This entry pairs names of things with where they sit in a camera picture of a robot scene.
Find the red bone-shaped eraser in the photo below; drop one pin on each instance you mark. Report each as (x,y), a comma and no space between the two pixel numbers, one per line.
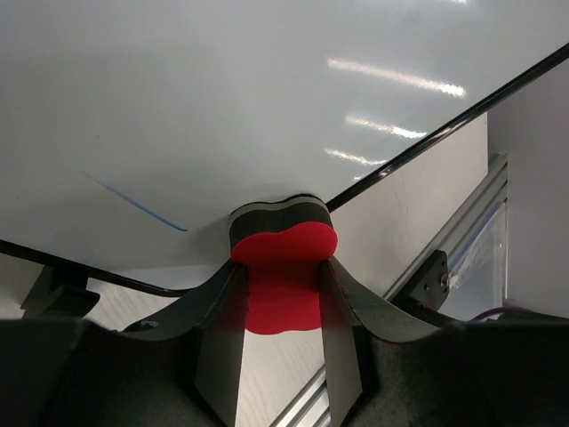
(282,244)

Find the aluminium mounting rail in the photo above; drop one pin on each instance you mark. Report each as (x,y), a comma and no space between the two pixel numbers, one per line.
(475,241)

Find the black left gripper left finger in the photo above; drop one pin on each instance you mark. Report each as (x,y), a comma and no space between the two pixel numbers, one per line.
(180,368)

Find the black-framed small whiteboard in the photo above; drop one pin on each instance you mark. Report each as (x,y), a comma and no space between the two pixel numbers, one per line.
(130,130)

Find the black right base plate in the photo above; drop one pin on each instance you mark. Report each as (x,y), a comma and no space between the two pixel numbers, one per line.
(431,281)

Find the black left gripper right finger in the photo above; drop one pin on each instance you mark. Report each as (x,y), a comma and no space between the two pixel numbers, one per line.
(385,367)

